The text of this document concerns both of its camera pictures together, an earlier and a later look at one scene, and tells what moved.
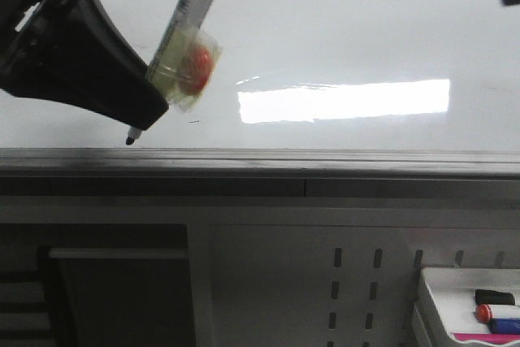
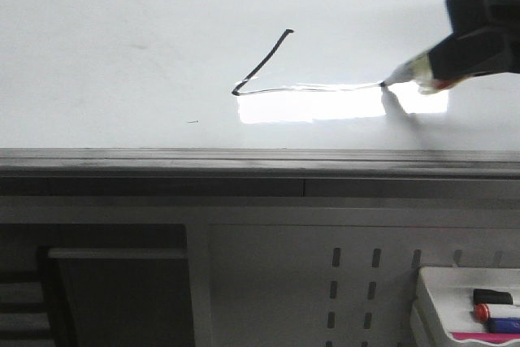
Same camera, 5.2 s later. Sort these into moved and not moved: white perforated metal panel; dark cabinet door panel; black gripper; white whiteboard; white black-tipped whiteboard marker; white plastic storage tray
Moved: black gripper; white black-tipped whiteboard marker
Not moved: white plastic storage tray; white whiteboard; white perforated metal panel; dark cabinet door panel
